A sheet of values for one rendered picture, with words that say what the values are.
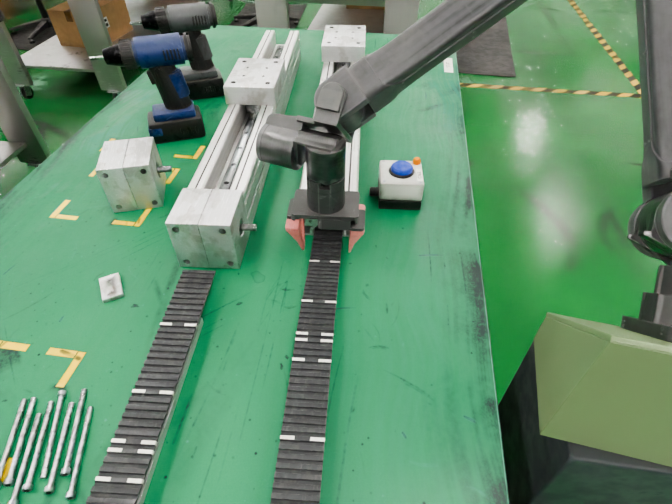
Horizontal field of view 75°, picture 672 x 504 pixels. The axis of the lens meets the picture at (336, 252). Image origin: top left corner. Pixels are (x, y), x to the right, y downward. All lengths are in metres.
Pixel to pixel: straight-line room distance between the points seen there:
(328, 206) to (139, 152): 0.40
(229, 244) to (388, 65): 0.35
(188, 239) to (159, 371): 0.22
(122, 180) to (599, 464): 0.83
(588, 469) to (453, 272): 0.32
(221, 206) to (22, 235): 0.39
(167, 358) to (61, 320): 0.21
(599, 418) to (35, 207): 0.97
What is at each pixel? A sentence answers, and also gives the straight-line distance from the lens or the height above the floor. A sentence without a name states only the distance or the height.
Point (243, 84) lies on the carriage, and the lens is 1.03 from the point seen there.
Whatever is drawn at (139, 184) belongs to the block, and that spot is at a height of 0.84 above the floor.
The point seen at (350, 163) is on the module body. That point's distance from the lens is 0.82.
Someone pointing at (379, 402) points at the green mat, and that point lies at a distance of 0.60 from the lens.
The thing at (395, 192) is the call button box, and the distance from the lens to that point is 0.82.
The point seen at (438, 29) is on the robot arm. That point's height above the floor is 1.12.
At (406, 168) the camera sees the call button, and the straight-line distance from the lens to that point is 0.83.
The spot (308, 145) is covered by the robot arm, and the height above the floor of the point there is 0.99.
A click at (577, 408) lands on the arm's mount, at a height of 0.86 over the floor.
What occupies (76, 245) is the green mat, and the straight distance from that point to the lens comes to 0.89.
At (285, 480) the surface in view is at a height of 0.81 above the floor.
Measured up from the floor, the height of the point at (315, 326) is 0.82.
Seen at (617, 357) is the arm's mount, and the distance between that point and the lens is 0.49.
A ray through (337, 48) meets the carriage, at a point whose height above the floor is 0.90.
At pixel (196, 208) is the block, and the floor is 0.87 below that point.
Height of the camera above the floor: 1.31
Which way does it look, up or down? 44 degrees down
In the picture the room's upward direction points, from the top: straight up
